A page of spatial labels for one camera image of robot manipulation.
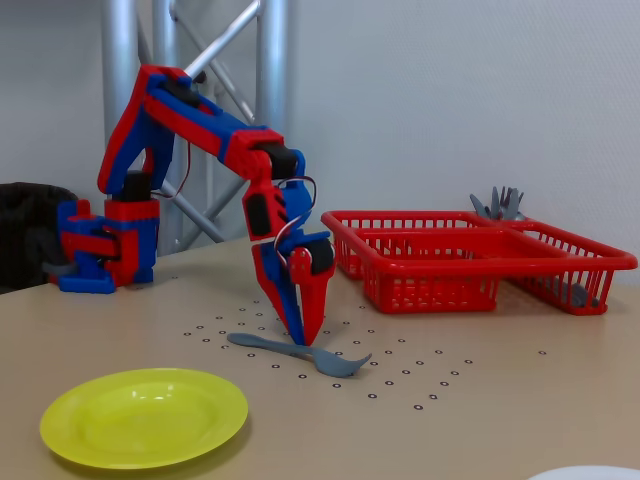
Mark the grey plastic knife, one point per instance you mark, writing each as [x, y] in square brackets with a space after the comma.
[479, 205]

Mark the grey-blue plastic fork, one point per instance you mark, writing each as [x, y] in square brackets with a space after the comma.
[270, 344]

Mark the grey plastic utensil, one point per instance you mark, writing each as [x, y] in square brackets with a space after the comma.
[495, 202]

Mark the silver metal truss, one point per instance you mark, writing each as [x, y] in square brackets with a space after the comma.
[270, 75]

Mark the grey plastic fork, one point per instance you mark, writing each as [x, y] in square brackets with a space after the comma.
[512, 207]

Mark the lime green plastic plate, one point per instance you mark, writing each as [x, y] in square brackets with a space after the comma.
[145, 420]

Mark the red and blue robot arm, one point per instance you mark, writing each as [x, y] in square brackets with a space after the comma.
[200, 120]

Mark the white round disc base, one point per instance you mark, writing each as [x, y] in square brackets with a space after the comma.
[590, 474]

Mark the blue gripper with motor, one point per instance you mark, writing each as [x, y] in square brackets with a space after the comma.
[302, 264]

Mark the red plastic cutlery basket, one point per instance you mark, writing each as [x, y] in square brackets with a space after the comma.
[380, 295]

